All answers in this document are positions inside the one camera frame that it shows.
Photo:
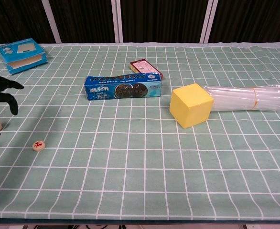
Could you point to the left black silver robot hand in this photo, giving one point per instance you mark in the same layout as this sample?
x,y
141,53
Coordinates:
x,y
1,83

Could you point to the blue kitchen scale box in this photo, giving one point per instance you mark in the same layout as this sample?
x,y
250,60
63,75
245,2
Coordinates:
x,y
18,51

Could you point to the dark partition panel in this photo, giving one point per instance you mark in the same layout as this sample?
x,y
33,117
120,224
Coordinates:
x,y
82,19
161,19
15,19
254,19

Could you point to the blue Oreo cookie box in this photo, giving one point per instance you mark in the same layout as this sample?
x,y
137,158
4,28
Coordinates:
x,y
101,91

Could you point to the red playing card box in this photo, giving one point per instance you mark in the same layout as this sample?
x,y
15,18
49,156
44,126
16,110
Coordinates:
x,y
144,66

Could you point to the green checked tablecloth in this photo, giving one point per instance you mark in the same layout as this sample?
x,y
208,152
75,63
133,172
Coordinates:
x,y
140,155

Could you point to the yellow foam cube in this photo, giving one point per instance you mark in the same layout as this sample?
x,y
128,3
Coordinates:
x,y
190,105

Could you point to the clear pack of straws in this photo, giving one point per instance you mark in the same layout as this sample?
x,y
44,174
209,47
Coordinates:
x,y
238,99

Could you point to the white partition post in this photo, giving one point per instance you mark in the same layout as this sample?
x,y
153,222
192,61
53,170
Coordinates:
x,y
209,21
50,21
117,21

